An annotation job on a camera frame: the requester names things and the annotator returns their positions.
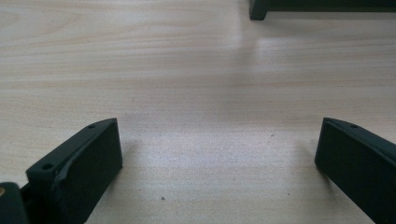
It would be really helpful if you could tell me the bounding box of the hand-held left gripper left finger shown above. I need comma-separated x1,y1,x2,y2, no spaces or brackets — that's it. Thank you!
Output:
20,118,123,224

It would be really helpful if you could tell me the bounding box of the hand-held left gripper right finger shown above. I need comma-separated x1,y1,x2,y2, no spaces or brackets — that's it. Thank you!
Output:
314,117,396,224

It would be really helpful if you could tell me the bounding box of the black rack frame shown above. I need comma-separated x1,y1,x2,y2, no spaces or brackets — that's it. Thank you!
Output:
248,0,396,21

